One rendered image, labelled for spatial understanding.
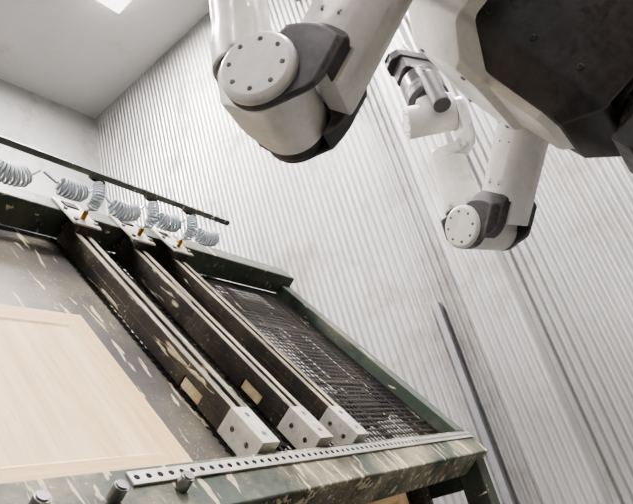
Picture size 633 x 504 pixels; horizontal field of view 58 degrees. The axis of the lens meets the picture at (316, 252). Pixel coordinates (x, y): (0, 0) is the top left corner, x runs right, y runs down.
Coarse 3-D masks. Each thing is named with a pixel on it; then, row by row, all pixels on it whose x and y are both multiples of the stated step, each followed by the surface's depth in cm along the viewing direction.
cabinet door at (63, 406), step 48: (0, 336) 119; (48, 336) 129; (96, 336) 141; (0, 384) 105; (48, 384) 113; (96, 384) 122; (0, 432) 94; (48, 432) 100; (96, 432) 107; (144, 432) 116; (0, 480) 85
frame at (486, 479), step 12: (480, 468) 215; (456, 480) 218; (468, 480) 215; (480, 480) 213; (408, 492) 212; (420, 492) 209; (432, 492) 222; (444, 492) 219; (468, 492) 214; (480, 492) 212; (492, 492) 214
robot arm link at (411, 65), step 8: (392, 56) 124; (400, 56) 123; (408, 56) 124; (416, 56) 124; (424, 56) 126; (392, 64) 124; (400, 64) 123; (408, 64) 121; (416, 64) 122; (424, 64) 124; (432, 64) 125; (392, 72) 126; (400, 72) 122; (408, 72) 120; (416, 72) 118; (400, 80) 123; (408, 80) 119; (416, 80) 117; (400, 88) 123; (408, 88) 118
